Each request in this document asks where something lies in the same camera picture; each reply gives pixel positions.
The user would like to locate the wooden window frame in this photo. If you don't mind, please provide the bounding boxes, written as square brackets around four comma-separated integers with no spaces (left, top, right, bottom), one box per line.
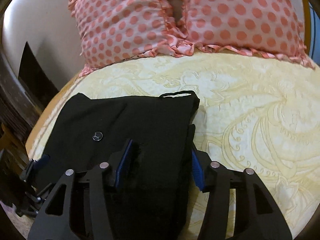
[302,0,320,65]

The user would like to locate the black pants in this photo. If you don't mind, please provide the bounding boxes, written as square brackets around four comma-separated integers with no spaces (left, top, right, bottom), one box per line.
[32,90,201,240]

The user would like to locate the yellow patterned mattress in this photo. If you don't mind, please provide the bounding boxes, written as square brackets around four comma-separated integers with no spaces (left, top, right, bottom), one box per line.
[26,52,319,239]

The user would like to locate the polka dot pillow near nightstand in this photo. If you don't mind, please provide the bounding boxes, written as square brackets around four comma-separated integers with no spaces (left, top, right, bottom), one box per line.
[68,0,189,76]

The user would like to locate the polka dot pillow near window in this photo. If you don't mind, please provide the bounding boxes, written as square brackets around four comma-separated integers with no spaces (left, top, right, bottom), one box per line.
[177,0,315,69]

